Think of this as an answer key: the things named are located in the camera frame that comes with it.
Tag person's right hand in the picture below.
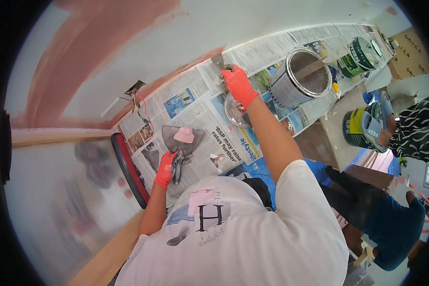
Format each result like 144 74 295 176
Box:
219 64 260 112

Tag person's left hand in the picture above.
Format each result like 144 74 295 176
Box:
153 150 194 190

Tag small metal putty knife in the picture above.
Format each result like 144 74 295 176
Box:
210 52 227 72

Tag wide metal putty scraper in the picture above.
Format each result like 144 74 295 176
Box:
161 125 206 158

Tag pink putty lump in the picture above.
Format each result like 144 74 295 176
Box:
173 127 196 144

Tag spread of newspaper sheets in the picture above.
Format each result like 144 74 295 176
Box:
112 23 395 208

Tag round metal can lid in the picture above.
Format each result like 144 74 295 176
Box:
223 92 253 129

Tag red black curved rim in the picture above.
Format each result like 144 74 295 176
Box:
110 133 151 210

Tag open silver paint can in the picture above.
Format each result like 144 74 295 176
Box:
268 47 333 109

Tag wooden stir stick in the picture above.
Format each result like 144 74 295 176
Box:
292 50 348 82

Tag person's body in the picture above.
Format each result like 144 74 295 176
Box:
114 159 350 286

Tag paint stained plywood board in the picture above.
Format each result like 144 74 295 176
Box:
294 83 369 173

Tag frosted translucent panel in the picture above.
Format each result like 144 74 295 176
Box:
4 137 144 285

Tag green paint can white lid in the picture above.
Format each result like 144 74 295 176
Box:
337 36 380 79

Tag green yellow paint can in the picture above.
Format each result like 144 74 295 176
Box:
342 103 389 154

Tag brown printed cardboard box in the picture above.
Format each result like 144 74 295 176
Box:
388 27 429 81

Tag orange barrier tape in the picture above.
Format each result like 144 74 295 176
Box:
409 183 429 234

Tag loose electrical wall wires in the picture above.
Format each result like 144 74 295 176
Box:
124 80 155 133

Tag yellow handled tool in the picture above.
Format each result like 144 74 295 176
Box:
330 67 342 100

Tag light wooden frame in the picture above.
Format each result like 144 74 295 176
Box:
11 127 113 148

